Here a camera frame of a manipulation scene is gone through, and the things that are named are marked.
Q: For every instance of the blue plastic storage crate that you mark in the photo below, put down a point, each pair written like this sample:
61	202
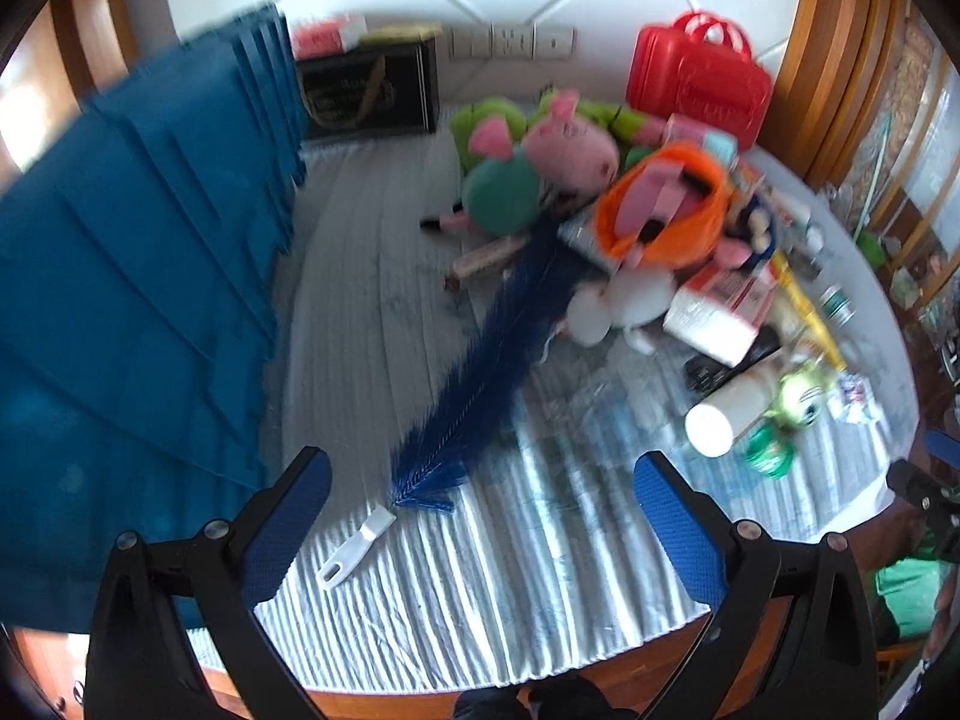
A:
138	259

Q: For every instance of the pink white tissue pack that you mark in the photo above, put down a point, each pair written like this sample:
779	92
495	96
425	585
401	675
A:
719	312

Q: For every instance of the pink pig plush green dress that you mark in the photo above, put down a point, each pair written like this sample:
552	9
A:
564	156

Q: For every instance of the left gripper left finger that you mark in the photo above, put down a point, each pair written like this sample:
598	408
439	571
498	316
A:
140	663

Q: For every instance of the orange pig plush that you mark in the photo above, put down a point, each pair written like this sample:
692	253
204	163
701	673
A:
667	211

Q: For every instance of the blue feather duster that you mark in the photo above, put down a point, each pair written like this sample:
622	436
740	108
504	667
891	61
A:
438	454

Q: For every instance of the pink tissue pack on box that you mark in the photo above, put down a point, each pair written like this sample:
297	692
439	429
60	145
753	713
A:
331	36

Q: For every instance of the black gift box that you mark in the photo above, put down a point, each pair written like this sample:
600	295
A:
371	92

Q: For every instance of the white rabbit plush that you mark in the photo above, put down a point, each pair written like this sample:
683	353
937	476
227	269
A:
627	303

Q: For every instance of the green frog plush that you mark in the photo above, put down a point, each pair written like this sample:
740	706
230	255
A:
628	127

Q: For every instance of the white cylindrical bottle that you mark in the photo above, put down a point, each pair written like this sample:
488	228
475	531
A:
717	422

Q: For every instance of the wall socket strip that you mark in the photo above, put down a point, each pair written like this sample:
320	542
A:
511	42

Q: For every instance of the red toy suitcase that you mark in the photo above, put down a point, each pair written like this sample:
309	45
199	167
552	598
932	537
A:
701	66

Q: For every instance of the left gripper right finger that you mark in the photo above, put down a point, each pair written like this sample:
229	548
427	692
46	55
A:
823	663

